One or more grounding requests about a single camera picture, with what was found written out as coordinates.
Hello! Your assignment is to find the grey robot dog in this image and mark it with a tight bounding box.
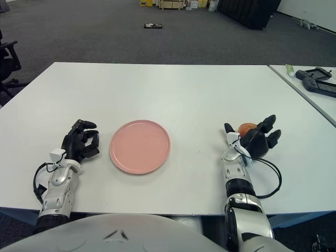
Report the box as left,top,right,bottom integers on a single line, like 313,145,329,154
298,19,320,30

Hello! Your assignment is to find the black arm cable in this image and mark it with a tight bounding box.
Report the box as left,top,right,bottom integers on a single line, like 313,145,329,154
33,162,57,204
244,154,283,198

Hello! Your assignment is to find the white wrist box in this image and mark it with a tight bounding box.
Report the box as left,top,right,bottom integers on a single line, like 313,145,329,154
49,148,66,164
227,132,242,146

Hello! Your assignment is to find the pink round plate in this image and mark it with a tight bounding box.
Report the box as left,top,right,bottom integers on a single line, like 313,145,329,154
109,119,172,175

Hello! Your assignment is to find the black handheld controller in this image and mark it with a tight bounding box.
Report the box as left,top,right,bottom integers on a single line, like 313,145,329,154
302,77,336,98
295,67,333,81

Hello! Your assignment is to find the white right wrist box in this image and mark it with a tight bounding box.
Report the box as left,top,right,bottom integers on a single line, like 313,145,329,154
227,132,242,146

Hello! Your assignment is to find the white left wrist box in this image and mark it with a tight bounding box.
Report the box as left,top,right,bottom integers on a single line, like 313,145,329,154
49,148,66,164

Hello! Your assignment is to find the red yellow apple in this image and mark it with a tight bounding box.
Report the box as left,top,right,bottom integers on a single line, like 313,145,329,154
237,122,258,138

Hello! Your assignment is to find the grey robot torso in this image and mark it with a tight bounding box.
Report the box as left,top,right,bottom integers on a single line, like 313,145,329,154
0,213,226,252

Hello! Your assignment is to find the black partition curtain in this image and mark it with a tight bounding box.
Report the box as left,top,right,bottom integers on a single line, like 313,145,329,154
217,0,282,30

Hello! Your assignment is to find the black office chair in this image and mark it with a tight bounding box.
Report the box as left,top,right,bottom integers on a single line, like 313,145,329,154
0,28,29,100

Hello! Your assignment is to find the wooden pallet crate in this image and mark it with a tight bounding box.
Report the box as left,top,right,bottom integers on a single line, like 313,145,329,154
159,0,184,11

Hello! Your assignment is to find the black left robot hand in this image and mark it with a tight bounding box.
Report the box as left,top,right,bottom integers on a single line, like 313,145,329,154
61,119,101,161

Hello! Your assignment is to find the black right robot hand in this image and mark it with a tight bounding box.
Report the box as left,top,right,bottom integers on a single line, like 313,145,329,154
224,114,282,160

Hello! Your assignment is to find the blue table frame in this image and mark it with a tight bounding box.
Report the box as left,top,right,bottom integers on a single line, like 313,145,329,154
0,206,336,233

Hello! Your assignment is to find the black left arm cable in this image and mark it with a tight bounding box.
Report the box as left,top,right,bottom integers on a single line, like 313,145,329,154
33,162,57,204

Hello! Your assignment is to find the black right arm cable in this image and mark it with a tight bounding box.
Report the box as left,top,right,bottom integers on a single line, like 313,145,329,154
244,154,283,198

